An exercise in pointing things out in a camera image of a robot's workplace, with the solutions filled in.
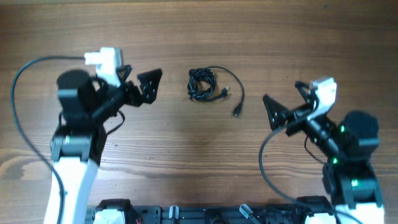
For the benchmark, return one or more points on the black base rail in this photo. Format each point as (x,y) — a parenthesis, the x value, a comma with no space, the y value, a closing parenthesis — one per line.
(122,211)

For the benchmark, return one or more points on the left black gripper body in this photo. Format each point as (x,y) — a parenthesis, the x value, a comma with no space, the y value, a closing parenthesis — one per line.
(111,100)

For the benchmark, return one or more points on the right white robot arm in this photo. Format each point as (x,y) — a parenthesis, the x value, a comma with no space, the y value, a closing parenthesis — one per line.
(348,177)

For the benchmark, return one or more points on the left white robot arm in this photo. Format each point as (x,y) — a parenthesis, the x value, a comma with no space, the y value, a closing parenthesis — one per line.
(78,142)

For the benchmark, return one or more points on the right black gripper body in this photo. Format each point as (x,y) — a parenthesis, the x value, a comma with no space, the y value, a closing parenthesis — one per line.
(299,117)

